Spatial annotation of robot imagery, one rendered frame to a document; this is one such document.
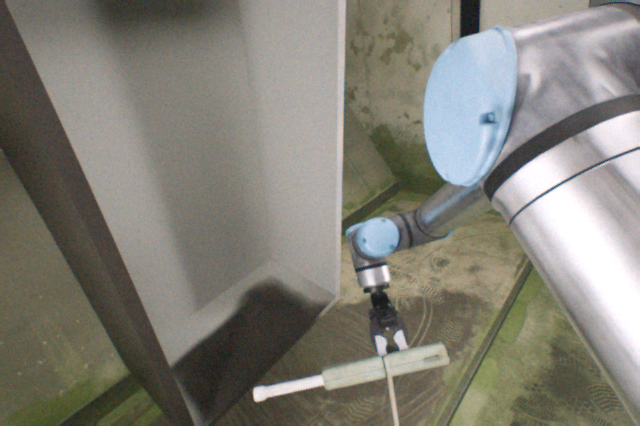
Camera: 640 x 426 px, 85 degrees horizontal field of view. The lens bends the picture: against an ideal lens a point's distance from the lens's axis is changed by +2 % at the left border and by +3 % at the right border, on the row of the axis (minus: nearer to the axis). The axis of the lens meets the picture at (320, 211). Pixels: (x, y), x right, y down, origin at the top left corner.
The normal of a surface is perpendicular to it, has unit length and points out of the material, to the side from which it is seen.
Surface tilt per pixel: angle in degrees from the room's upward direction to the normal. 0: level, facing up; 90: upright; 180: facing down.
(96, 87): 102
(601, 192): 53
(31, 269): 57
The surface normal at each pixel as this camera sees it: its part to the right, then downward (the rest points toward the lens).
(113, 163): 0.77, 0.33
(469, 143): -0.99, 0.15
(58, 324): 0.51, -0.33
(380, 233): 0.00, -0.20
